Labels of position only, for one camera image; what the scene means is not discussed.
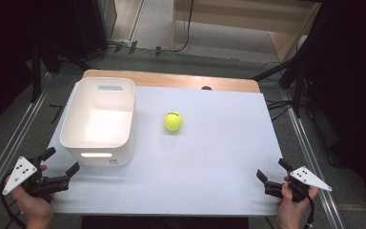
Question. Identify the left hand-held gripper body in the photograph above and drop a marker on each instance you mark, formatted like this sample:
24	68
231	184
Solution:
20	175

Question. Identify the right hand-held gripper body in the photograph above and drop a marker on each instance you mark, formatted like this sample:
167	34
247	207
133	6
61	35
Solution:
309	179

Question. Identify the white plastic storage bin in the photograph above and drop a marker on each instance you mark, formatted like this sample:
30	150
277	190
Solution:
98	127

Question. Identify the yellow tennis ball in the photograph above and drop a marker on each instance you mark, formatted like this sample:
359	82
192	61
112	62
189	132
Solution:
173	122

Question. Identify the person's right hand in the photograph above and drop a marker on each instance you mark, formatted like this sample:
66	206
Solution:
290	211

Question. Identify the person's left hand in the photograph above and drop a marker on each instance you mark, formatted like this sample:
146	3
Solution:
35	210

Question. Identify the white table cover sheet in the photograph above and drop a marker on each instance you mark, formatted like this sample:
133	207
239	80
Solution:
209	159

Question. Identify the black tripod stand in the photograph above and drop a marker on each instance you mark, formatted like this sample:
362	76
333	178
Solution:
298	92

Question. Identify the black curtain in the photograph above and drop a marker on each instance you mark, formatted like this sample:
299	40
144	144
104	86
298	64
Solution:
355	79
3	63

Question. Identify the small dark round knob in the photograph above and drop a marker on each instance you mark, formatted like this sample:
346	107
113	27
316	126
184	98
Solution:
206	88

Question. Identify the black cabinet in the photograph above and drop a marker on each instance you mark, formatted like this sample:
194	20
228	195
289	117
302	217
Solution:
89	28

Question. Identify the light wooden furniture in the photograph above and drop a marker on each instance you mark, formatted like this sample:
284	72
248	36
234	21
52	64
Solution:
235	22

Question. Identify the metal floor rail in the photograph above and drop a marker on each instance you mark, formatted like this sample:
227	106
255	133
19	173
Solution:
14	143
311	157

